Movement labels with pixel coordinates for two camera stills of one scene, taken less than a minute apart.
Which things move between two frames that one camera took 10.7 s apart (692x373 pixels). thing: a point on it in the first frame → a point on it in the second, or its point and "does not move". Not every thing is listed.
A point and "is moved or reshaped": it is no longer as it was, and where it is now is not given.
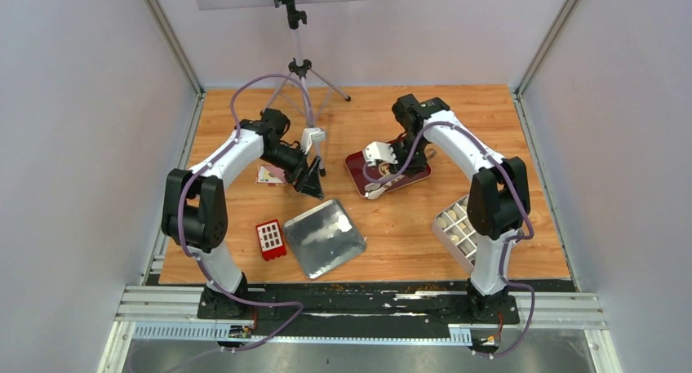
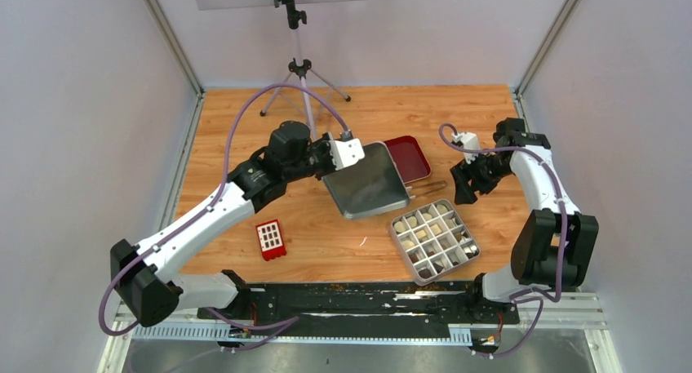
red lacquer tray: (355, 181) is moved or reshaped
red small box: (271, 240) does not move
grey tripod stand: (299, 67) does not move
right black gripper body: (404, 151) → (484, 171)
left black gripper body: (303, 176) → (319, 160)
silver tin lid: (323, 237) → (370, 185)
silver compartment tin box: (453, 228) is moved or reshaped
